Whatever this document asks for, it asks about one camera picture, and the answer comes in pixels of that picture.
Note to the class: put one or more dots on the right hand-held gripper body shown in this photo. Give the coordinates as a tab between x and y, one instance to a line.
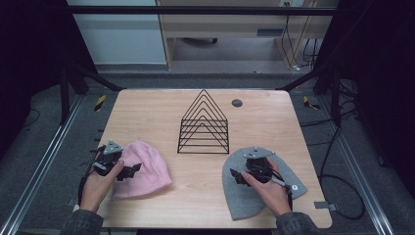
259	168

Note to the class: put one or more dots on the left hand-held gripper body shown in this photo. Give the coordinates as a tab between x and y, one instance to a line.
107	160

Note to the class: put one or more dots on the pink knit beanie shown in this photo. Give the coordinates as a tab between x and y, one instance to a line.
150	169

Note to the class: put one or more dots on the grey knit beanie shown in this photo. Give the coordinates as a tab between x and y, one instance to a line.
238	199

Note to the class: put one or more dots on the person's right hand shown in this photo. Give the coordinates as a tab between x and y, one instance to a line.
272	196

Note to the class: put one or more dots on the person's left hand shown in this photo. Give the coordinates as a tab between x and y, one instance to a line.
96	189

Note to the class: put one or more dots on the yellow black tape strip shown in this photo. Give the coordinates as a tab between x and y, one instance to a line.
308	103
100	103

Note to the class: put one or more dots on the grey round table grommet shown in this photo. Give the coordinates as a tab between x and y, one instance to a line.
237	103

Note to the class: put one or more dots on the white cabinet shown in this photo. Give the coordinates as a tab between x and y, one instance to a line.
124	36

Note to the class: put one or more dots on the black curtain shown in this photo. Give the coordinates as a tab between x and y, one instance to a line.
29	58
381	81

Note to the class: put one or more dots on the light wooden desk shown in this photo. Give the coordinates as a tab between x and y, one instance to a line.
221	27

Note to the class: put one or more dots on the aluminium floor rail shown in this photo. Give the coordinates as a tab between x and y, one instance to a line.
359	173
42	169

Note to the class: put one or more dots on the black frame strut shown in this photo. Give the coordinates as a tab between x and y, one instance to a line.
65	98
336	98

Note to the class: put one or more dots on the grey metal table bracket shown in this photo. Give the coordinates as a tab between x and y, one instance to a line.
324	205

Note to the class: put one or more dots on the black horizontal frame bar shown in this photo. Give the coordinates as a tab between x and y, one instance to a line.
195	10

